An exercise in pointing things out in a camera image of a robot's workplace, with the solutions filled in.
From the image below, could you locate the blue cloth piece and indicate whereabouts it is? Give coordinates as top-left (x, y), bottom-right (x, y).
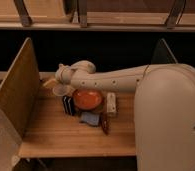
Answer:
top-left (80, 112), bottom-right (100, 126)

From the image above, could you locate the right wooden side panel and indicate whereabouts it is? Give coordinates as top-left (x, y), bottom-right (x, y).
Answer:
top-left (151, 38), bottom-right (177, 64)

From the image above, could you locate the orange bowl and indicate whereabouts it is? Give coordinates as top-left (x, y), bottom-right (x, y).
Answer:
top-left (73, 90), bottom-right (103, 110)

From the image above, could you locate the clear plastic cup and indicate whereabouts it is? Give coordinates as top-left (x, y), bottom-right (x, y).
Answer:
top-left (53, 84), bottom-right (70, 97)

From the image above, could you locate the white small bottle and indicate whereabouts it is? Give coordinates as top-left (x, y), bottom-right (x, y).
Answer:
top-left (106, 92), bottom-right (117, 117)

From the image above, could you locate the left wooden side panel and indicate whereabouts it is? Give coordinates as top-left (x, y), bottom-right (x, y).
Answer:
top-left (0, 38), bottom-right (40, 141)

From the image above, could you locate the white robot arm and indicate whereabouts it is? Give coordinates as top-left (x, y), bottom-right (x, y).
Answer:
top-left (55, 61), bottom-right (195, 171)

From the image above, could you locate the wooden upper shelf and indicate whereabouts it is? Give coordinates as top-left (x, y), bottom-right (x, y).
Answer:
top-left (0, 0), bottom-right (195, 32)

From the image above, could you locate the wooden side panel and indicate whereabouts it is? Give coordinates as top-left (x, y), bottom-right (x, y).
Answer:
top-left (151, 38), bottom-right (177, 64)
top-left (0, 38), bottom-right (40, 141)

